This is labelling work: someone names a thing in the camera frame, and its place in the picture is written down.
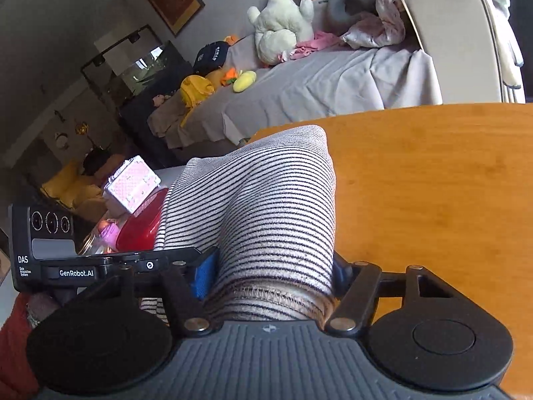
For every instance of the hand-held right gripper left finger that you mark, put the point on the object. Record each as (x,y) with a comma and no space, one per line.
(204,277)

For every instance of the person's left hand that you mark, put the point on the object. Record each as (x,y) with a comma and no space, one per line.
(41,306)

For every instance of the glass aquarium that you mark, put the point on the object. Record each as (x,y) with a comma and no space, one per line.
(133,62)

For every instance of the red plastic container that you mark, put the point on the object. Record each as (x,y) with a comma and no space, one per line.
(139,225)

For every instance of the white plush duck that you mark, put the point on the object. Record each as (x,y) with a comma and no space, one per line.
(281,16)

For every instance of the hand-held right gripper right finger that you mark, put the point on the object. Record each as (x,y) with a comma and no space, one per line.
(347,277)

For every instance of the orange plush toy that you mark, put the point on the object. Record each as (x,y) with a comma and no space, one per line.
(230,76)

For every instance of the grey striped pants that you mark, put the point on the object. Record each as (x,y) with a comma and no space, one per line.
(270,216)

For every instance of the yellow armchair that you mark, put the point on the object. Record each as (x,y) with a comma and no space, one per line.
(68,187)

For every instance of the brown blanket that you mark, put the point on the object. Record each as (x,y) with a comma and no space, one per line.
(166,118)

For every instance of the pink cloth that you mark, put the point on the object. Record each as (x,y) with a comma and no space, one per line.
(312,46)

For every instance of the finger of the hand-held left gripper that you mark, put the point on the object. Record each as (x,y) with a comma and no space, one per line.
(149,264)

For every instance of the grey neck pillow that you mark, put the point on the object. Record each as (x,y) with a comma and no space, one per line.
(345,2)

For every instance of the pale floral blanket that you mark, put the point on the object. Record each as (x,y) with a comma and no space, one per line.
(374,29)

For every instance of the yellow plush toy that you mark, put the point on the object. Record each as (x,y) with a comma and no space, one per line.
(245,81)

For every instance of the pink quilted case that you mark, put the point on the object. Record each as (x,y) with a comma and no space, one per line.
(131,185)

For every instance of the small orange plush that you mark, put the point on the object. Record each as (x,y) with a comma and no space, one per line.
(230,40)

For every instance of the black cap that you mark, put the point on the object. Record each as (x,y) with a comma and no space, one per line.
(210,56)

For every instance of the yellow bag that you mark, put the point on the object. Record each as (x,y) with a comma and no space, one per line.
(195,91)

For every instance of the person's left forearm red sleeve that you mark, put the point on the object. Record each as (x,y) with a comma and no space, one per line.
(14,341)

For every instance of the sofa with grey cover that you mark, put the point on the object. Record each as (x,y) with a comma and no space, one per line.
(312,79)

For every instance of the black cabinet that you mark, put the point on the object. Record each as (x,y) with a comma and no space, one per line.
(141,121)

